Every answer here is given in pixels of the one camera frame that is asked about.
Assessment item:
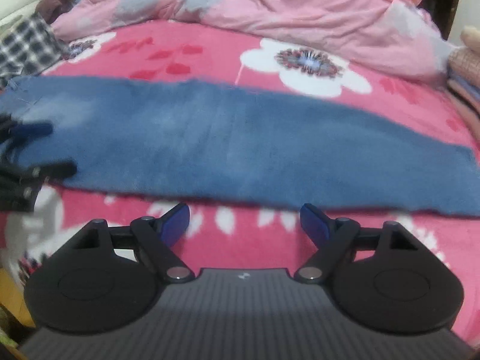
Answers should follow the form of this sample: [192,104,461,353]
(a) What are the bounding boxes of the pink grey floral duvet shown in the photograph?
[50,0,456,79]

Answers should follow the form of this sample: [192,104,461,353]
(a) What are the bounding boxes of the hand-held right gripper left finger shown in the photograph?
[69,202,194,284]

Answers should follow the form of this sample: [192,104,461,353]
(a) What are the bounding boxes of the blue denim jeans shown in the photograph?
[0,75,480,218]

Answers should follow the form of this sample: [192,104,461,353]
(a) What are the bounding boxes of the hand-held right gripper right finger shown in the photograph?
[294,202,419,284]

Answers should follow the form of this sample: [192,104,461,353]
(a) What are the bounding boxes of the black white plaid shirt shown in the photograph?
[0,11,70,87]

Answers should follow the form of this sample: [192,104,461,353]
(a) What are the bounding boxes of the dark wooden door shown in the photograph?
[420,0,466,42]

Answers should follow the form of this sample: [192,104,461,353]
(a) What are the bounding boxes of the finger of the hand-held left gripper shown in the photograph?
[0,114,54,147]
[0,160,78,212]

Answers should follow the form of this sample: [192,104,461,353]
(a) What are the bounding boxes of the stack of folded clothes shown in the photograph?
[446,25,480,139]

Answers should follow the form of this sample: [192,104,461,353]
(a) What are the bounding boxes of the pink floral bed sheet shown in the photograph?
[0,19,480,346]

